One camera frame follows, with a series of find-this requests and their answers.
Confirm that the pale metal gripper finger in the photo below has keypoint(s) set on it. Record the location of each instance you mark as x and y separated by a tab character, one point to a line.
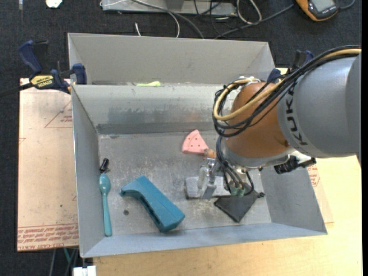
202	180
209	191

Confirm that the grey flat block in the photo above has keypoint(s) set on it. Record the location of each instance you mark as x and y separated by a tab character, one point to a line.
191	187

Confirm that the black flat square pad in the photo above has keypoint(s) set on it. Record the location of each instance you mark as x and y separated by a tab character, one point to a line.
236	207

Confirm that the pink toy wedge slice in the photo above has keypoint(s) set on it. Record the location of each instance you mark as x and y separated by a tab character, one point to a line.
194	144

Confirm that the grey metal bin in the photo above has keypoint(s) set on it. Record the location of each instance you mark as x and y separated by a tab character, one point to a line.
161	154

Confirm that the teal angled plastic block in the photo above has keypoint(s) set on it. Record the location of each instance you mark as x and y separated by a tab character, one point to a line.
155	201

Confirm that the teal plastic spoon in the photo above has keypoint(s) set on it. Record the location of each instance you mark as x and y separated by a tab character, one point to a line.
105	194

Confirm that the small black clip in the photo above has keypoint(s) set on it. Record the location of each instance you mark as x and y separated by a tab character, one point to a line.
104	165

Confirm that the yellow-green soft thing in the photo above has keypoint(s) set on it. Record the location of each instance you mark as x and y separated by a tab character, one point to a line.
148	83

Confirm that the brown cardboard board, red print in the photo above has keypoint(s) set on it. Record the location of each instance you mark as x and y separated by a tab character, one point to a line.
47	165

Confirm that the black cylinder on white bracket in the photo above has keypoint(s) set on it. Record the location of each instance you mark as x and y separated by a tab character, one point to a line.
287	165

